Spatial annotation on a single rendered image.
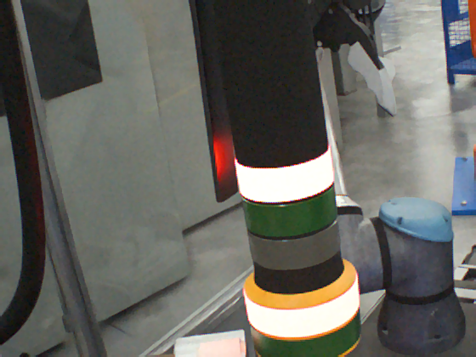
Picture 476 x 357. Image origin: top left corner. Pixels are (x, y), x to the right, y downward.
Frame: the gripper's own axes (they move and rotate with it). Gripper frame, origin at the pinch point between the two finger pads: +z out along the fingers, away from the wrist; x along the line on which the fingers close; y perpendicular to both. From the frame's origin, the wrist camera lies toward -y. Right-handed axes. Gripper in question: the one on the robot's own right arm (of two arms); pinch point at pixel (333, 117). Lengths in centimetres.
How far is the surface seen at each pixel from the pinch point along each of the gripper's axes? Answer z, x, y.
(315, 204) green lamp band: -13, -27, -51
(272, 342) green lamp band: -7, -25, -53
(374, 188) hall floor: 148, 152, 327
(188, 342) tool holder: -6, -20, -53
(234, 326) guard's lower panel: 56, 45, 30
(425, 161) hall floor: 147, 134, 381
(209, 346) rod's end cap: -7, -22, -53
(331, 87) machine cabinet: 93, 202, 378
